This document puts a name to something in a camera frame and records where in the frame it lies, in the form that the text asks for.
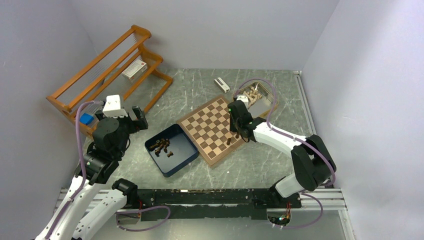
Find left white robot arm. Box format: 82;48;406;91
36;102;148;240

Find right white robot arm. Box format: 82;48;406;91
228;100;337;207

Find light chess pieces pile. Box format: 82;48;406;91
242;86;263;108

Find wooden chess board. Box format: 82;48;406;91
176;95;245;167

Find dark chess pieces pile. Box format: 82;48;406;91
148;138;170;157

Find gold metal tin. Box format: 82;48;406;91
233;80;279;119

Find white power bank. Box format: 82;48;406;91
213;77;230;94

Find blue metal tin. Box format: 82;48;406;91
144;123;199;178

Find blue plastic case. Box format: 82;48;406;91
79;113;94;126

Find orange wooden rack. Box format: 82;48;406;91
46;25;173;123

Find white cardboard box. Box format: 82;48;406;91
121;59;148;82

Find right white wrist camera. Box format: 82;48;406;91
236;94;250;109

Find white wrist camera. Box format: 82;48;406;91
102;94;128;118
236;94;250;109

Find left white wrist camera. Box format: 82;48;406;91
102;94;128;118

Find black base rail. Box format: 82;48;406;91
137;188;302;222

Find aluminium frame rail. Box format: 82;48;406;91
56;70;349;240

